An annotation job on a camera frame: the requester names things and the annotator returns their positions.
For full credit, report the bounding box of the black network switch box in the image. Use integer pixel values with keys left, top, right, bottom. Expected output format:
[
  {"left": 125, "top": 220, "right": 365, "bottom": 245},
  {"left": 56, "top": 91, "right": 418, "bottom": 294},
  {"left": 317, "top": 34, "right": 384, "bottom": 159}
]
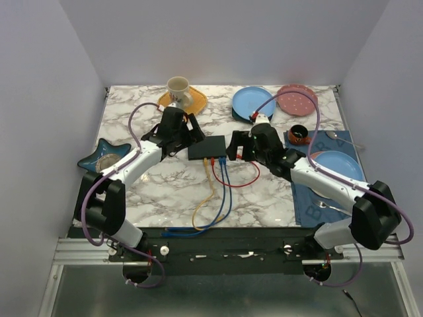
[{"left": 188, "top": 135, "right": 227, "bottom": 160}]

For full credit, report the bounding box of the yellow ethernet cable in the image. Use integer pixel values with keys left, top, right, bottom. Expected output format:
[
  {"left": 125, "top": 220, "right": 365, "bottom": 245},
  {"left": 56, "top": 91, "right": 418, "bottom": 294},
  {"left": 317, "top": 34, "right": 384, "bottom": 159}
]
[{"left": 192, "top": 157, "right": 227, "bottom": 231}]

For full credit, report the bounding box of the red ethernet cable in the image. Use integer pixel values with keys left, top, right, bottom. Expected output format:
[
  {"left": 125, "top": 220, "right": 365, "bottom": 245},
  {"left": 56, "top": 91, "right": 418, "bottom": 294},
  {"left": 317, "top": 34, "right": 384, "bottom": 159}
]
[{"left": 210, "top": 154, "right": 261, "bottom": 188}]

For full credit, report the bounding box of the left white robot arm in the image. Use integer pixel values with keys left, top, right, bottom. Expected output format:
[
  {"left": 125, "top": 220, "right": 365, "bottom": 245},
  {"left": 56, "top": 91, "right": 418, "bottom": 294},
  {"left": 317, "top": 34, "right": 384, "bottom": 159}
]
[{"left": 74, "top": 106, "right": 205, "bottom": 261}]

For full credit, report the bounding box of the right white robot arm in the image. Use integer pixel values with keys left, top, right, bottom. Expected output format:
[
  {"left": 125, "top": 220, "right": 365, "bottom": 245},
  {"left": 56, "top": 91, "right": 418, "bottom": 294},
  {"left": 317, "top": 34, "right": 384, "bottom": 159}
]
[{"left": 226, "top": 123, "right": 401, "bottom": 259}]

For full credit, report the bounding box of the dark teal plate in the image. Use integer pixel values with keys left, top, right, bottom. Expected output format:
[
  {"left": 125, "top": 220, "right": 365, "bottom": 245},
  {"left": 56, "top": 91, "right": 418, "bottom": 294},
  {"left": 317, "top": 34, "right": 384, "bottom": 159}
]
[{"left": 231, "top": 108, "right": 254, "bottom": 125}]

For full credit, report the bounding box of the yellow woven coaster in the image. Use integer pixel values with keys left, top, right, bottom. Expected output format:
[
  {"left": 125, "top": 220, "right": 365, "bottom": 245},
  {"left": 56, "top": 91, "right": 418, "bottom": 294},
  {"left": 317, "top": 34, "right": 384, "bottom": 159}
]
[{"left": 157, "top": 86, "right": 208, "bottom": 115}]

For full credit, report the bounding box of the brown orange cup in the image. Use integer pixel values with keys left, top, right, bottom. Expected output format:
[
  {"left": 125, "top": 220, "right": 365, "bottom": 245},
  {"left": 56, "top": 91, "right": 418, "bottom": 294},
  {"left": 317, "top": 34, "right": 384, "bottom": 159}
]
[{"left": 288, "top": 125, "right": 311, "bottom": 145}]

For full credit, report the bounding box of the cream floral mug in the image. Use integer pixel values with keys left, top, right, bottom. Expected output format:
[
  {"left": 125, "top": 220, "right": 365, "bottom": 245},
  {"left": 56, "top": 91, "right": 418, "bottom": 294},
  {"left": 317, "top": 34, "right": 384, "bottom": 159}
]
[{"left": 167, "top": 77, "right": 194, "bottom": 108}]

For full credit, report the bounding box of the pink dotted plate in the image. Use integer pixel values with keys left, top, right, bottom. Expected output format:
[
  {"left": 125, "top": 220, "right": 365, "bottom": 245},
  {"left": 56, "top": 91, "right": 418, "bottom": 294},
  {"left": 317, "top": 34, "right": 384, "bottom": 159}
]
[{"left": 276, "top": 84, "right": 319, "bottom": 117}]

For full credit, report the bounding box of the pink plate under blue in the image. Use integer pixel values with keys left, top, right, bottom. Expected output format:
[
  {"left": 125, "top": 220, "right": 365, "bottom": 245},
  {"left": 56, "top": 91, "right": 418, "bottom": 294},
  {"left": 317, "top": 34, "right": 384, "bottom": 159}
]
[{"left": 310, "top": 151, "right": 323, "bottom": 160}]

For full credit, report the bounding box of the metal spoon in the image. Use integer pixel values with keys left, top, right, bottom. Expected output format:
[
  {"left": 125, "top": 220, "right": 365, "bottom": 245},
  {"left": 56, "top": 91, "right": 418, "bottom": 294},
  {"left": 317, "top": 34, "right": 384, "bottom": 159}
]
[{"left": 325, "top": 131, "right": 365, "bottom": 149}]

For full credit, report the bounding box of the blue star-shaped dish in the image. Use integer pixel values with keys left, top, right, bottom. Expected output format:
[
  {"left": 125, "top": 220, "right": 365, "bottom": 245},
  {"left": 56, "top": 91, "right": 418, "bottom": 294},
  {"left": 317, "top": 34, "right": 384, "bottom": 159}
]
[{"left": 77, "top": 138, "right": 132, "bottom": 172}]

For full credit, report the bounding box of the light blue plate on mat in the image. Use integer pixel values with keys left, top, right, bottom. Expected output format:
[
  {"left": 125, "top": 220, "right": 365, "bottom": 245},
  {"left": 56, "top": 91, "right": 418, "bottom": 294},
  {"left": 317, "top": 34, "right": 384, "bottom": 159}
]
[{"left": 315, "top": 151, "right": 365, "bottom": 181}]

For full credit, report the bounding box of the blue cloth placemat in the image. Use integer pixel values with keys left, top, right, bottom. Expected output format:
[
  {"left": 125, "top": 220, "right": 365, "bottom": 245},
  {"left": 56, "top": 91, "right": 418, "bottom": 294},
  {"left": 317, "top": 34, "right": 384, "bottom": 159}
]
[{"left": 291, "top": 130, "right": 361, "bottom": 228}]

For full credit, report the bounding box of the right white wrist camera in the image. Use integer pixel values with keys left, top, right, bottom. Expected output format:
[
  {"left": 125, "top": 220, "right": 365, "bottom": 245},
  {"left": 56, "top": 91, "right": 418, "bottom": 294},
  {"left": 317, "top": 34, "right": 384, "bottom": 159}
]
[{"left": 250, "top": 112, "right": 270, "bottom": 126}]

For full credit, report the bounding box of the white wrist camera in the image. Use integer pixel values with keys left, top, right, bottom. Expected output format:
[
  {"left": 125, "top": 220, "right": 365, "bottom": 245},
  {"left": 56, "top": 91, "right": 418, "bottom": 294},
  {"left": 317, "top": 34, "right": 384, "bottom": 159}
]
[
  {"left": 167, "top": 102, "right": 184, "bottom": 110},
  {"left": 250, "top": 112, "right": 270, "bottom": 126}
]

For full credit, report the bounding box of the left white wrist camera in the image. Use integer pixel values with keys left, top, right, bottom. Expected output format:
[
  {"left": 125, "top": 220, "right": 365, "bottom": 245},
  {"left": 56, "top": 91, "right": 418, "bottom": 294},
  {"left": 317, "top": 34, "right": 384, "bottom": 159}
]
[{"left": 167, "top": 102, "right": 184, "bottom": 110}]

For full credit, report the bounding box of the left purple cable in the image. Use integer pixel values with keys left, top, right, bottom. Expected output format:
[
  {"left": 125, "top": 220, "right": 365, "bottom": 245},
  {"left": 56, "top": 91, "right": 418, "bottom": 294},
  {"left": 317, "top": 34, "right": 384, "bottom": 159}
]
[{"left": 81, "top": 102, "right": 166, "bottom": 289}]

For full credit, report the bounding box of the purple cable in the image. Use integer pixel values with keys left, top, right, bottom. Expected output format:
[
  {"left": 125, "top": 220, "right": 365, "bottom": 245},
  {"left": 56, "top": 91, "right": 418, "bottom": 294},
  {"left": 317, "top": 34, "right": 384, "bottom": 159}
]
[
  {"left": 252, "top": 89, "right": 416, "bottom": 287},
  {"left": 81, "top": 102, "right": 166, "bottom": 289}
]

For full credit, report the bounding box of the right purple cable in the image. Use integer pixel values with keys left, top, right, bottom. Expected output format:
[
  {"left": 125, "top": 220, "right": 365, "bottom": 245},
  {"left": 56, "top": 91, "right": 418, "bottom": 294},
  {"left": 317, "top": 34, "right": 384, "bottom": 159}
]
[{"left": 252, "top": 89, "right": 416, "bottom": 287}]

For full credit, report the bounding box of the black mounting base plate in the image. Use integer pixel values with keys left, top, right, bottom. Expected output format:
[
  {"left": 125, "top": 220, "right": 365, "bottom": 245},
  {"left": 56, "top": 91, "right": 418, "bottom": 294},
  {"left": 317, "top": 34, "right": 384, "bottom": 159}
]
[{"left": 67, "top": 226, "right": 386, "bottom": 275}]

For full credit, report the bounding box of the aluminium rail frame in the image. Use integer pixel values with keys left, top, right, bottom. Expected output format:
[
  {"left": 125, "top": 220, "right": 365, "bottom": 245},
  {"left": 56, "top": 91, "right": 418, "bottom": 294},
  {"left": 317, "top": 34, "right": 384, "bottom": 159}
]
[{"left": 36, "top": 86, "right": 414, "bottom": 317}]

